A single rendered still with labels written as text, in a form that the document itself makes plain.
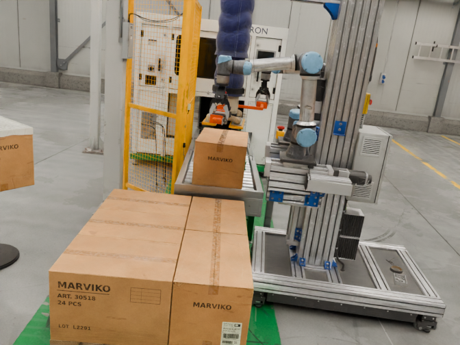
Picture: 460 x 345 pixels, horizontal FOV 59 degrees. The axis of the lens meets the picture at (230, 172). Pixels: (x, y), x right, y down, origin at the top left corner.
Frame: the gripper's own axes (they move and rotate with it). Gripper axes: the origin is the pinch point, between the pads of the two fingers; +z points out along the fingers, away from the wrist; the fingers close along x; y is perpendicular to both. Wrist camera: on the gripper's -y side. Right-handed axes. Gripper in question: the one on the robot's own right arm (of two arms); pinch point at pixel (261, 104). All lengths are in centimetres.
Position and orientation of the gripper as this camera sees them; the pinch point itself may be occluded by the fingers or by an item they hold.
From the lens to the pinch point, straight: 328.4
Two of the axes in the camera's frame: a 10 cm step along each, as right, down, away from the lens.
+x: 9.9, 1.3, -0.4
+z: -1.1, 9.5, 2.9
